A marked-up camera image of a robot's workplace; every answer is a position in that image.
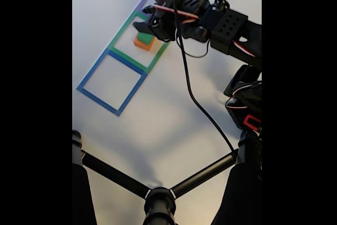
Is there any medium green cube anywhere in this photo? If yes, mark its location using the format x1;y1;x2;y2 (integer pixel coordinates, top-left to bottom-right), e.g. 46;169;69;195
136;32;156;45

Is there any black tripod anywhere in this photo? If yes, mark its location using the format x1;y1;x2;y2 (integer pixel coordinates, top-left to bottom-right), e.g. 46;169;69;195
72;129;262;225

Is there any red clamp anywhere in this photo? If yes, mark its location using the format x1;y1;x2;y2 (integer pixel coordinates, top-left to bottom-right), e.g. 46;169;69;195
242;114;262;131

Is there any black camera cable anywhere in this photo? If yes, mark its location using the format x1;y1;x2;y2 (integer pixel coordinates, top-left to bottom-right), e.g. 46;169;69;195
168;0;239;157

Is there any large orange cube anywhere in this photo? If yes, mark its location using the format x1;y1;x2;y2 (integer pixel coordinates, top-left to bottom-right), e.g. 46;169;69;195
133;37;156;52

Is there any green square tape frame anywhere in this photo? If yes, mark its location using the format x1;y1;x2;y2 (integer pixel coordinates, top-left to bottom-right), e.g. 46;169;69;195
108;10;171;74

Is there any blue square tape frame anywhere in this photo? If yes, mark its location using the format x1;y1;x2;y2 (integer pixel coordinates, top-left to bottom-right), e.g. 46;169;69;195
76;47;148;117

